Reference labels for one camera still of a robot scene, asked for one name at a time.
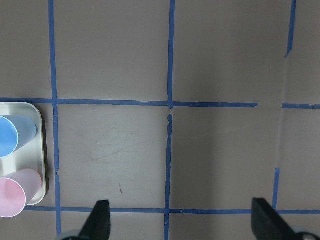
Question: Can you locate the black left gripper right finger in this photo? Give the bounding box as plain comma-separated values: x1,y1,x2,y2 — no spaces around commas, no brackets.
251,198,303,240

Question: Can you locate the pink plastic cup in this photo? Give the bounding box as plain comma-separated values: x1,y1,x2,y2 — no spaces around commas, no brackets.
0,169,43,218

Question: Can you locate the blue plastic cup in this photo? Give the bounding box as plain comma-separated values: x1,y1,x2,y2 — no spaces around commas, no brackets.
0,115,37,158

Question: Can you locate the cream plastic tray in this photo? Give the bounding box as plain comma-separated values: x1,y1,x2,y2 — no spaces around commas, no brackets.
0,102,47,206

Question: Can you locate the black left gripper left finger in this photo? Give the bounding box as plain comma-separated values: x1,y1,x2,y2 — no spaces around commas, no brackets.
78,200,111,240

